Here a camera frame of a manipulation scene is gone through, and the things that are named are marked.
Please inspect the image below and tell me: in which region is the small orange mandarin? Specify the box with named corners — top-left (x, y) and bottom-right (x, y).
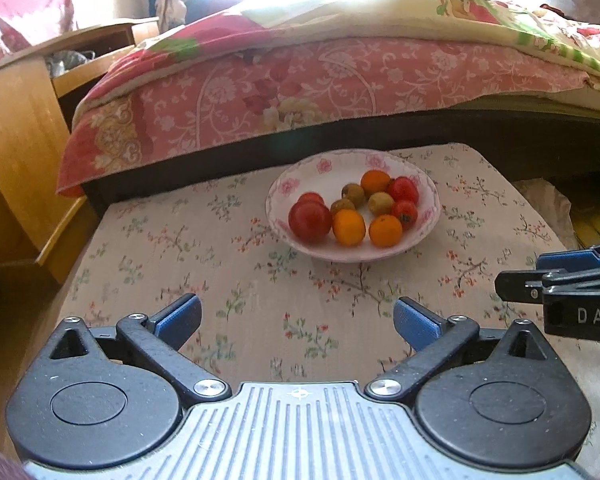
top-left (368, 214), bottom-right (403, 248)

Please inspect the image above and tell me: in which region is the brown longan with stem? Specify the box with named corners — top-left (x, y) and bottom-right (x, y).
top-left (367, 192), bottom-right (394, 217)

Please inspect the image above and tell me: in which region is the large orange mandarin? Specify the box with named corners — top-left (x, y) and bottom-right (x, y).
top-left (332, 209), bottom-right (366, 247)

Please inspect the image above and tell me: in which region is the large red tomato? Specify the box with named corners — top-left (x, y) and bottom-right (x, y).
top-left (288, 200), bottom-right (332, 244)

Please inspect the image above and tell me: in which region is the small red cherry tomato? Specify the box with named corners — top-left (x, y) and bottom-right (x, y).
top-left (298, 192), bottom-right (325, 205)

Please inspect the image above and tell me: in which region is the floral table cloth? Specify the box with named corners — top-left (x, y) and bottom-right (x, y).
top-left (54, 142), bottom-right (600, 476)

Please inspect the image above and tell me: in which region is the white floral plate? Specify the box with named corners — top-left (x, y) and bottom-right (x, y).
top-left (265, 148), bottom-right (442, 263)

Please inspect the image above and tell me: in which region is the cream floral quilt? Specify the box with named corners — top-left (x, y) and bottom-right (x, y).
top-left (223, 0), bottom-right (600, 77)

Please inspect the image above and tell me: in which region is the wooden nightstand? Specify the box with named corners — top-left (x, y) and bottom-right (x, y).
top-left (0, 18), bottom-right (159, 283)

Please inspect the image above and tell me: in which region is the pink floral bedspread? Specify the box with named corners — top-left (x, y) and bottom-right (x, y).
top-left (57, 18), bottom-right (590, 197)

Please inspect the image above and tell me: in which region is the dark wooden bed frame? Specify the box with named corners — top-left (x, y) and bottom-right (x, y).
top-left (82, 102), bottom-right (600, 214)

